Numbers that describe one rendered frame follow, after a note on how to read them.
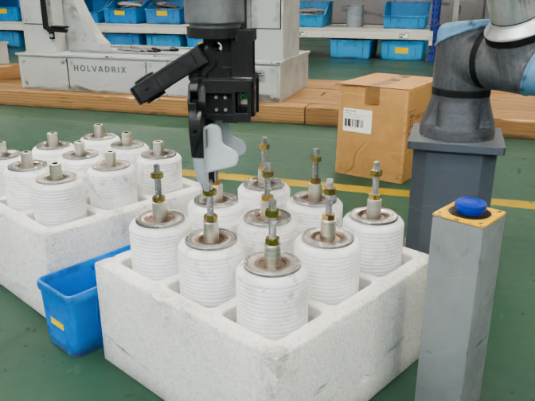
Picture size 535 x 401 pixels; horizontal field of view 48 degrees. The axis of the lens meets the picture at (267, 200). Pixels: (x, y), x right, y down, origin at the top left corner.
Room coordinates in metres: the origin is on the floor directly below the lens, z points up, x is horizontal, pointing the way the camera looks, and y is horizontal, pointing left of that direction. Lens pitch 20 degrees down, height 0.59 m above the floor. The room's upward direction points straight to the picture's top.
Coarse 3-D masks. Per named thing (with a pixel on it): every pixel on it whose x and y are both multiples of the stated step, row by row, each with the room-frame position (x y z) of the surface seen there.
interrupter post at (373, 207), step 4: (368, 200) 0.88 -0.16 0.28; (372, 200) 0.87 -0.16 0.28; (376, 200) 0.87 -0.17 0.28; (380, 200) 0.87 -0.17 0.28; (368, 204) 0.88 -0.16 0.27; (372, 204) 0.87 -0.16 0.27; (376, 204) 0.87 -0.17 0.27; (380, 204) 0.87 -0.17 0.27; (368, 208) 0.88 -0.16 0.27; (372, 208) 0.87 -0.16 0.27; (376, 208) 0.87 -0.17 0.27; (380, 208) 0.87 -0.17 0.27; (368, 212) 0.88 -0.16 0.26; (372, 212) 0.87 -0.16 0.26; (376, 212) 0.87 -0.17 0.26; (380, 212) 0.87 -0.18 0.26; (368, 216) 0.88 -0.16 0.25; (372, 216) 0.87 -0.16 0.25; (376, 216) 0.87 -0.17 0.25; (380, 216) 0.88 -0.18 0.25
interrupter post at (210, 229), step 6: (204, 222) 0.78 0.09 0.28; (210, 222) 0.78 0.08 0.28; (216, 222) 0.78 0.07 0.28; (204, 228) 0.78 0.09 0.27; (210, 228) 0.78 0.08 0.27; (216, 228) 0.78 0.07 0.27; (204, 234) 0.78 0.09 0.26; (210, 234) 0.78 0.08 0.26; (216, 234) 0.78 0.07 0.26; (204, 240) 0.78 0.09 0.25; (210, 240) 0.78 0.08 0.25; (216, 240) 0.78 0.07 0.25
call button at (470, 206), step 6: (462, 198) 0.74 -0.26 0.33; (468, 198) 0.74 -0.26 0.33; (474, 198) 0.74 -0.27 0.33; (456, 204) 0.73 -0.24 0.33; (462, 204) 0.72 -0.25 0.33; (468, 204) 0.72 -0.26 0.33; (474, 204) 0.72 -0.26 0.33; (480, 204) 0.72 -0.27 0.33; (486, 204) 0.72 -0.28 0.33; (462, 210) 0.72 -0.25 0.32; (468, 210) 0.71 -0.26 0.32; (474, 210) 0.71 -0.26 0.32; (480, 210) 0.71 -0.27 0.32
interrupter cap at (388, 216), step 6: (354, 210) 0.90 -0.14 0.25; (360, 210) 0.90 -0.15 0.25; (366, 210) 0.90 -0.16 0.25; (384, 210) 0.90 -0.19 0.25; (390, 210) 0.90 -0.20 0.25; (354, 216) 0.87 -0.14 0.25; (360, 216) 0.87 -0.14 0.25; (366, 216) 0.88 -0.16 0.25; (384, 216) 0.88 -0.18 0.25; (390, 216) 0.87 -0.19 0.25; (396, 216) 0.87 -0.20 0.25; (360, 222) 0.85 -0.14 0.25; (366, 222) 0.85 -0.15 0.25; (372, 222) 0.85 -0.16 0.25; (378, 222) 0.85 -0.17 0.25; (384, 222) 0.85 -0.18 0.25; (390, 222) 0.85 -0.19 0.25
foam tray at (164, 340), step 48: (144, 288) 0.78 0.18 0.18; (384, 288) 0.78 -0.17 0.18; (144, 336) 0.78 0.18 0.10; (192, 336) 0.70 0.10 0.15; (240, 336) 0.65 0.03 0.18; (288, 336) 0.65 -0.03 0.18; (336, 336) 0.69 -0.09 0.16; (384, 336) 0.78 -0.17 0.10; (144, 384) 0.79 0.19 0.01; (192, 384) 0.71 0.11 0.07; (240, 384) 0.64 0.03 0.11; (288, 384) 0.62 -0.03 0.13; (336, 384) 0.69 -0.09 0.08; (384, 384) 0.78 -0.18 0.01
